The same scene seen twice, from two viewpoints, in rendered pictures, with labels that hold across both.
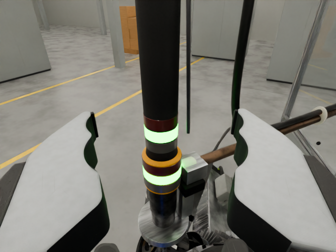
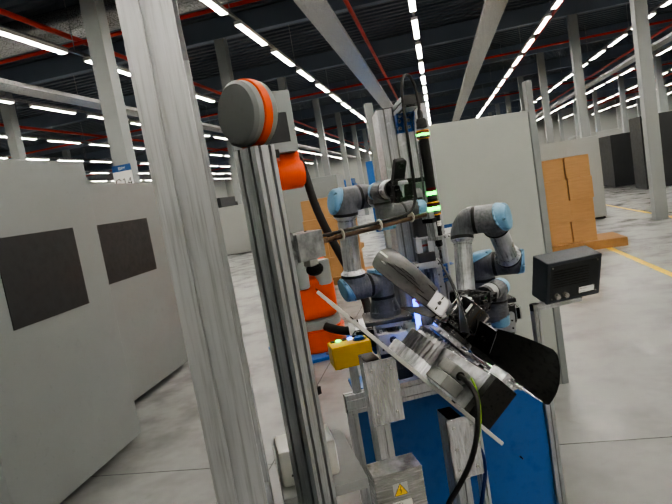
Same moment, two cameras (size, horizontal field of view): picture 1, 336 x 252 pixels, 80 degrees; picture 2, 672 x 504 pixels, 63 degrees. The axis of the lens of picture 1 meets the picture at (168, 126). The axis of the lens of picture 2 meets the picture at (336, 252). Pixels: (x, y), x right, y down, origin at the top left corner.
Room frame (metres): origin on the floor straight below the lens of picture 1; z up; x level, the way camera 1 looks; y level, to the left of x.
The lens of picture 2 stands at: (1.80, -0.93, 1.67)
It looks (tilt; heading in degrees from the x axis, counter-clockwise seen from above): 6 degrees down; 161
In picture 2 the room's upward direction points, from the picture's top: 10 degrees counter-clockwise
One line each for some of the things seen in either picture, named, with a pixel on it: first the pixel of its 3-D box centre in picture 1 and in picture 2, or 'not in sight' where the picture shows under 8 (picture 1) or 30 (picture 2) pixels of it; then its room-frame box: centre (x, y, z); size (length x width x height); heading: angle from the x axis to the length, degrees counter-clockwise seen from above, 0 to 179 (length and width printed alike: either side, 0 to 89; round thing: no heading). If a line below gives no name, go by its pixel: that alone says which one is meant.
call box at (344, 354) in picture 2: not in sight; (350, 353); (-0.23, -0.23, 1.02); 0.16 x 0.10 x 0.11; 82
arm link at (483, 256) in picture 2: not in sight; (482, 264); (-0.46, 0.59, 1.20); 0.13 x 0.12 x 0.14; 45
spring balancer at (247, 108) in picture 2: not in sight; (247, 114); (0.50, -0.64, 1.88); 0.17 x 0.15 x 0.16; 172
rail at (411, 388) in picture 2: not in sight; (449, 379); (-0.17, 0.16, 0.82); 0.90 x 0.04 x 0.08; 82
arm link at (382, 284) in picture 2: not in sight; (379, 281); (-0.62, 0.11, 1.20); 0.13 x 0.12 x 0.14; 92
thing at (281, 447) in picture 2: not in sight; (306, 456); (0.28, -0.59, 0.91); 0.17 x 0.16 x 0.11; 82
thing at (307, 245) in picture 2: not in sight; (300, 246); (0.45, -0.55, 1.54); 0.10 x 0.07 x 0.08; 117
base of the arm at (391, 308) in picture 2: not in sight; (384, 304); (-0.62, 0.11, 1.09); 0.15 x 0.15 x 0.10
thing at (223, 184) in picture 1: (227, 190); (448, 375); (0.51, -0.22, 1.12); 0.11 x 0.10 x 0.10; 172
